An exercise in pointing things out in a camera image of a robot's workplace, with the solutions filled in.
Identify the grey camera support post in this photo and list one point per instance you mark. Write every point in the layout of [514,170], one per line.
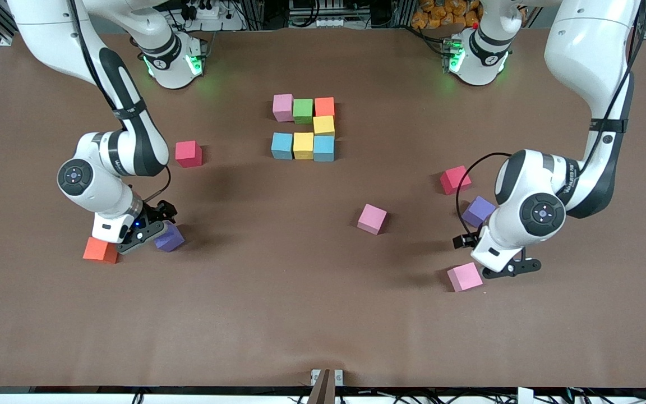
[323,393]

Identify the pink foam cube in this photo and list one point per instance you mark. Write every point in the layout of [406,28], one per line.
[464,278]
[372,219]
[282,108]

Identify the yellow foam cube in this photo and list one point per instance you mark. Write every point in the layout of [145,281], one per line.
[303,146]
[323,125]

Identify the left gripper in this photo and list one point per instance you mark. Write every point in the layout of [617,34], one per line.
[467,240]

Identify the bag of orange items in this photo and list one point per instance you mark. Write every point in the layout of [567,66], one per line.
[441,14]

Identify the orange foam cube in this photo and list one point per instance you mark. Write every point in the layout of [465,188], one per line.
[98,251]
[324,106]

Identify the white table edge rail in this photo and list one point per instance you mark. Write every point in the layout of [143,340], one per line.
[48,399]

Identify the red foam cube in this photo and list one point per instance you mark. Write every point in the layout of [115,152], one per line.
[455,179]
[188,154]

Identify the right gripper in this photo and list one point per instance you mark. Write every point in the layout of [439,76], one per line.
[156,214]

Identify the small metal bracket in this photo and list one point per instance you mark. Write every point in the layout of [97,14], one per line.
[338,377]

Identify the white power strip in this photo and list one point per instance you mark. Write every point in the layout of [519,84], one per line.
[208,8]

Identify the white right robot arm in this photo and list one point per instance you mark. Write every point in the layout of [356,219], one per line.
[54,33]

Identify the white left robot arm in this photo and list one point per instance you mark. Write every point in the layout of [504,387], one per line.
[586,56]

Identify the green foam cube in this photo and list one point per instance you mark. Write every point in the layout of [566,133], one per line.
[303,110]

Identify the brown paper table cover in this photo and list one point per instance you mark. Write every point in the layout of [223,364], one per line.
[525,336]

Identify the purple foam cube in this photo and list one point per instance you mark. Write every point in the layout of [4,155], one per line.
[475,212]
[170,240]

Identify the metal equipment rack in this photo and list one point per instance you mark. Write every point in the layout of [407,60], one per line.
[317,11]

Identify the blue foam cube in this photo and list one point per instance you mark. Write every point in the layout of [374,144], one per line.
[323,148]
[281,146]

